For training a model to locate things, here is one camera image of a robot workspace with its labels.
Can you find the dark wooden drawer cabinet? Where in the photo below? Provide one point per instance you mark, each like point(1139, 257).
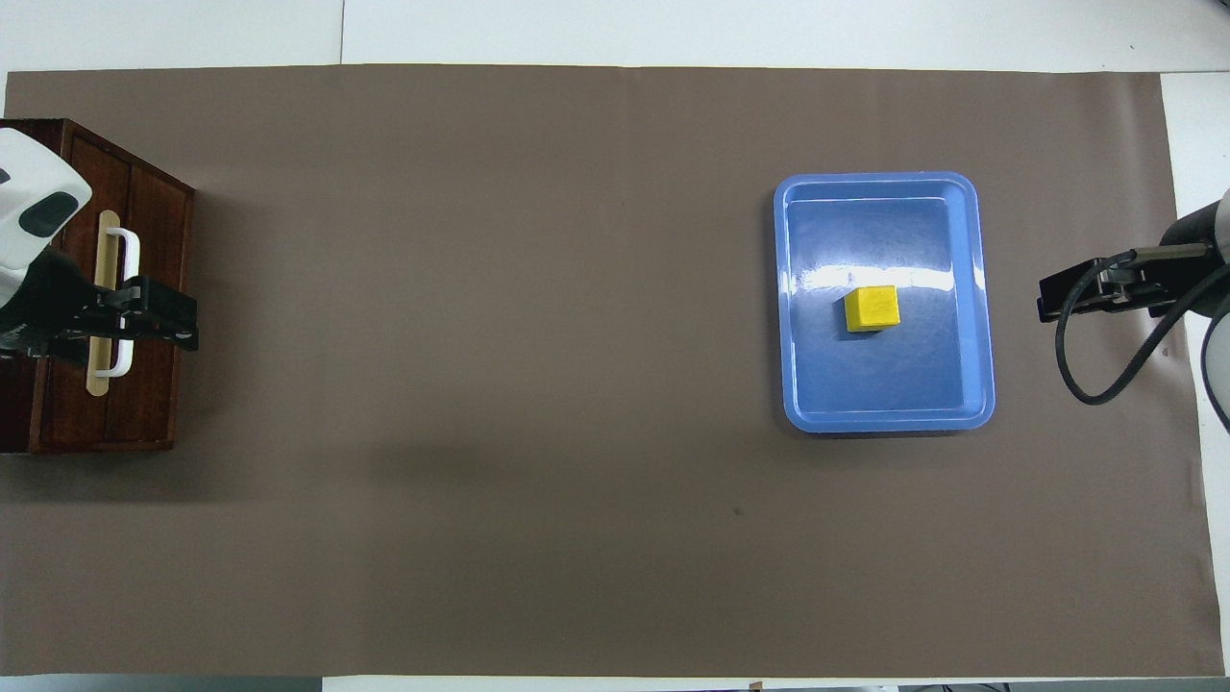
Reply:
point(154, 404)

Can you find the blue plastic tray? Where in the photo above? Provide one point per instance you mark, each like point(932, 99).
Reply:
point(865, 384)

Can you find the yellow cube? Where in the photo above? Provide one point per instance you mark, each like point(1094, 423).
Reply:
point(873, 308)

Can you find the brown table mat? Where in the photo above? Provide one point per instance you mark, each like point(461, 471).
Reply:
point(528, 384)

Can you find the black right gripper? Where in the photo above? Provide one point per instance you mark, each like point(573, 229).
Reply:
point(1196, 255)

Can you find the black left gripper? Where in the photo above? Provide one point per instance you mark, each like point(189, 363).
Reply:
point(48, 308)

